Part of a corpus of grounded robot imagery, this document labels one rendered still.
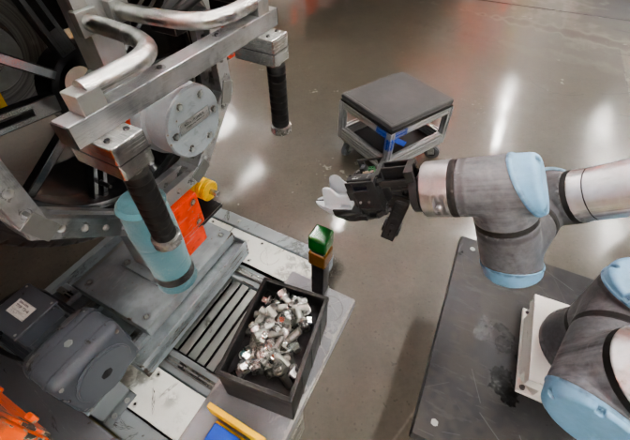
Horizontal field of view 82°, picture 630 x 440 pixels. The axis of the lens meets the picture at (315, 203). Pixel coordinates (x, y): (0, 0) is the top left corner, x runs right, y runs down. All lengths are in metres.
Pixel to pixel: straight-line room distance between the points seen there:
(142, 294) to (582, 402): 1.07
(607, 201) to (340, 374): 0.89
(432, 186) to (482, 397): 0.59
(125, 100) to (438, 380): 0.86
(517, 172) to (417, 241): 1.07
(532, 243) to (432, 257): 0.96
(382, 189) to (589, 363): 0.41
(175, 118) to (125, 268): 0.77
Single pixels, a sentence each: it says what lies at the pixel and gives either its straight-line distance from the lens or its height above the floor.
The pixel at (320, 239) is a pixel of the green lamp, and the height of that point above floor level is 0.66.
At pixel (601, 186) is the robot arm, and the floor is 0.84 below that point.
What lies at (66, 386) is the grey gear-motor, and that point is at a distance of 1.00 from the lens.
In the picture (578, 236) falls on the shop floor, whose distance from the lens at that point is 1.90.
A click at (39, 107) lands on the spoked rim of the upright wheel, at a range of 0.81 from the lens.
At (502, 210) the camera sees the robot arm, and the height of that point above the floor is 0.84.
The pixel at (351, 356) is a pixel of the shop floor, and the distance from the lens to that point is 1.30.
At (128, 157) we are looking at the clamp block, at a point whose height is 0.93.
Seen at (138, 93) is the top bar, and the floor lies 0.97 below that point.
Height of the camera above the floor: 1.21
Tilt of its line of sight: 46 degrees down
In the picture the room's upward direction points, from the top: straight up
